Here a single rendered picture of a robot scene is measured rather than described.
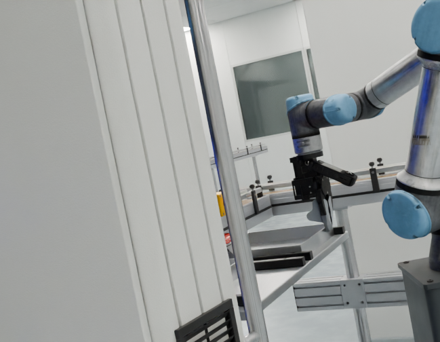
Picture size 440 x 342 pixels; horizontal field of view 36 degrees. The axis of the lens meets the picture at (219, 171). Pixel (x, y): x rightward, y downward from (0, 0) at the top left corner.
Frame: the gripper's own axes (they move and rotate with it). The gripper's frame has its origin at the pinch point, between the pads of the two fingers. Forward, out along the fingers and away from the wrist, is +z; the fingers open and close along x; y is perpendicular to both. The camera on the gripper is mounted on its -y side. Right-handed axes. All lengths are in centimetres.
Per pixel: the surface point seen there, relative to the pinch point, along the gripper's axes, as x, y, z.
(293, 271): 31.2, 0.0, 3.6
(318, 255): 16.7, -1.1, 3.8
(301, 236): -5.6, 10.8, 2.9
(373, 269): -143, 30, 48
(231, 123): -796, 393, -44
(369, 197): -82, 10, 5
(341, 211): -86, 23, 10
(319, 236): 5.9, 1.4, 1.3
